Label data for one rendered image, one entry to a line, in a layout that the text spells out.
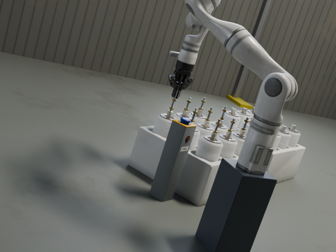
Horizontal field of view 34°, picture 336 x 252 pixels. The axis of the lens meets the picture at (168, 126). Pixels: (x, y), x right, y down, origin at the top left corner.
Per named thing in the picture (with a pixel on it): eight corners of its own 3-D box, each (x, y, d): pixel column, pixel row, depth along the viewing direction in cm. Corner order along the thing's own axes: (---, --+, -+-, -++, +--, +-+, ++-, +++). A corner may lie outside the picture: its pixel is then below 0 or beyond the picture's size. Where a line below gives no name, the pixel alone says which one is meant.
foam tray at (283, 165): (294, 178, 289) (306, 147, 285) (260, 188, 258) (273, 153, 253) (234, 148, 310) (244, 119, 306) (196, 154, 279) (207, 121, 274)
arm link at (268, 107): (291, 78, 164) (271, 130, 169) (302, 79, 172) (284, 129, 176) (264, 68, 169) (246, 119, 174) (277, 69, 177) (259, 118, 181)
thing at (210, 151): (214, 184, 223) (228, 144, 218) (199, 186, 216) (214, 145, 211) (197, 174, 229) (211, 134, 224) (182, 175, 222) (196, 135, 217)
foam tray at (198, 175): (245, 192, 246) (258, 156, 241) (197, 207, 214) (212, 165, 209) (179, 156, 266) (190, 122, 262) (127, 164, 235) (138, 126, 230)
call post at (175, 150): (173, 199, 214) (197, 126, 206) (162, 202, 208) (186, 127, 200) (159, 191, 218) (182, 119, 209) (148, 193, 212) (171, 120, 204)
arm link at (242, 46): (252, 30, 183) (238, 28, 175) (306, 87, 173) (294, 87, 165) (234, 51, 187) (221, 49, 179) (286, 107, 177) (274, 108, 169)
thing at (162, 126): (141, 151, 235) (153, 112, 231) (158, 151, 242) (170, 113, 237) (154, 160, 229) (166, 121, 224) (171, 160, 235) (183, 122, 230)
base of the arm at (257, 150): (268, 176, 178) (286, 127, 173) (245, 173, 173) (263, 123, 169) (253, 164, 185) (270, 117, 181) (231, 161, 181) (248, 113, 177)
